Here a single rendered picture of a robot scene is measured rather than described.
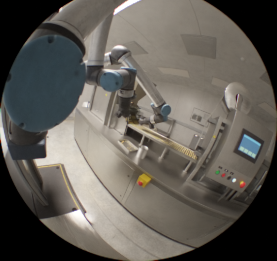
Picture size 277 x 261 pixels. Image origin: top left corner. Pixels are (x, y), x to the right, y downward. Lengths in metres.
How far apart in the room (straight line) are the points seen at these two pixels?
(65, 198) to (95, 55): 1.09
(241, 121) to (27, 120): 0.69
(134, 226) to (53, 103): 1.31
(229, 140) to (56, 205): 1.30
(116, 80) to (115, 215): 1.31
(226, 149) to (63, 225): 0.87
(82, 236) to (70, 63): 0.59
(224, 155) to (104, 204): 1.30
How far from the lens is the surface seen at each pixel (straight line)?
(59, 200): 1.05
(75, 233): 0.56
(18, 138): 0.37
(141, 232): 1.33
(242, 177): 0.69
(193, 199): 0.73
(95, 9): 0.25
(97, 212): 1.30
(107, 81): 0.39
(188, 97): 4.75
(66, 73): 0.16
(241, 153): 0.61
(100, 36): 0.49
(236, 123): 0.57
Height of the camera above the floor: 1.24
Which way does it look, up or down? 13 degrees down
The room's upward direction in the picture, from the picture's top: 18 degrees clockwise
